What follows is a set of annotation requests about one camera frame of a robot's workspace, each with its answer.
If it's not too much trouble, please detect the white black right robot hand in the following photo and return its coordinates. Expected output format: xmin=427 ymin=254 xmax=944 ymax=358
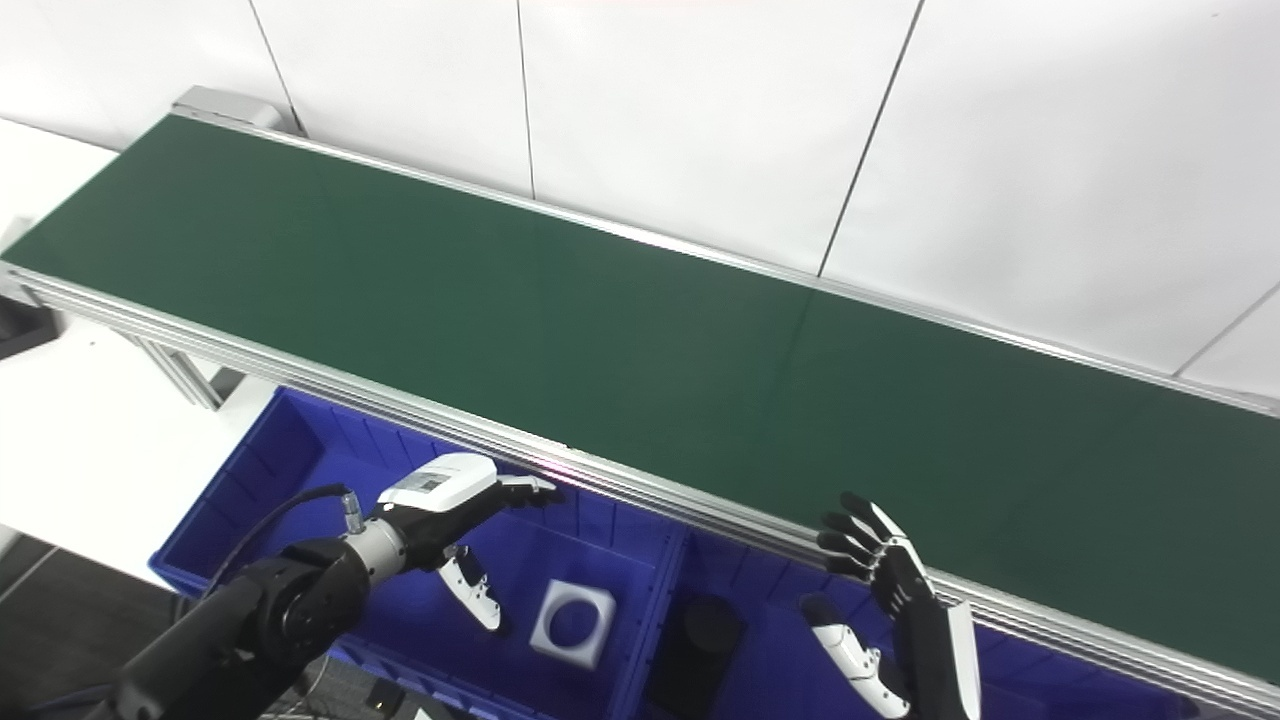
xmin=800 ymin=491 xmax=984 ymax=720

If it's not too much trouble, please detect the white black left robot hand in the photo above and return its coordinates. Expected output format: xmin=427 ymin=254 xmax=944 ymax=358
xmin=375 ymin=453 xmax=562 ymax=634

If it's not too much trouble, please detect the white square part round hole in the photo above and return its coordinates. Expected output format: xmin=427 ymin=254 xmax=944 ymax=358
xmin=528 ymin=578 xmax=618 ymax=670

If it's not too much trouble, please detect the blue plastic bin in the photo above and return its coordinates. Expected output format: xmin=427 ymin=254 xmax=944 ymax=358
xmin=608 ymin=528 xmax=1206 ymax=720
xmin=148 ymin=387 xmax=693 ymax=720

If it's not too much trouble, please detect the black cylinder part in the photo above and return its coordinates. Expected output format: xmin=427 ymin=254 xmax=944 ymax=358
xmin=647 ymin=594 xmax=747 ymax=720

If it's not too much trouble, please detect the aluminium conveyor leg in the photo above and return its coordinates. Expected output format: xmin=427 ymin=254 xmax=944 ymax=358
xmin=128 ymin=335 xmax=248 ymax=412

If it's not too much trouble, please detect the grey conveyor motor housing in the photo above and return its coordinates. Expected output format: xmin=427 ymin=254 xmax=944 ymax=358
xmin=171 ymin=85 xmax=293 ymax=133

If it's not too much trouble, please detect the black cylinder on square base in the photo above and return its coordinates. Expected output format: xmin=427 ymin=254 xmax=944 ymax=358
xmin=0 ymin=295 xmax=58 ymax=362

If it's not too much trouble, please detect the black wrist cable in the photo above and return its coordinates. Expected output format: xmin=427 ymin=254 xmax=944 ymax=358
xmin=203 ymin=484 xmax=365 ymax=603

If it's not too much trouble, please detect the green belt conveyor aluminium frame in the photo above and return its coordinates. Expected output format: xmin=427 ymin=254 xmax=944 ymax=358
xmin=0 ymin=105 xmax=1280 ymax=720

